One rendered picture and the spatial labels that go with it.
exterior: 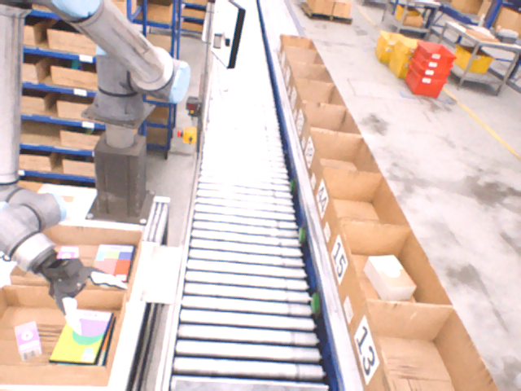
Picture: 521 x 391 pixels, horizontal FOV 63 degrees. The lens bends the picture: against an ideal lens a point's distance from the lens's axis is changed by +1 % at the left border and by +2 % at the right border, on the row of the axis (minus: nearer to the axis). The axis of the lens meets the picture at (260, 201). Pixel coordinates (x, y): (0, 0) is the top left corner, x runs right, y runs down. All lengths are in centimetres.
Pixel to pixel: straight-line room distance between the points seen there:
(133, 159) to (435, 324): 126
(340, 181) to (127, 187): 96
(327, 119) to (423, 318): 157
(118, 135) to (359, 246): 105
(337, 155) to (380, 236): 79
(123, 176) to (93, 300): 54
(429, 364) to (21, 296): 132
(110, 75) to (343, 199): 115
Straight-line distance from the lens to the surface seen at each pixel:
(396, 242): 177
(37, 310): 163
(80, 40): 264
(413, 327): 151
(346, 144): 237
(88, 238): 181
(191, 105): 225
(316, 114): 269
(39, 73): 281
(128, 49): 131
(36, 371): 141
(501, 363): 304
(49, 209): 124
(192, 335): 154
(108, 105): 170
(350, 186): 203
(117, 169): 182
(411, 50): 749
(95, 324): 150
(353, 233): 168
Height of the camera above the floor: 197
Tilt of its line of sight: 35 degrees down
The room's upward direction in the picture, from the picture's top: 11 degrees clockwise
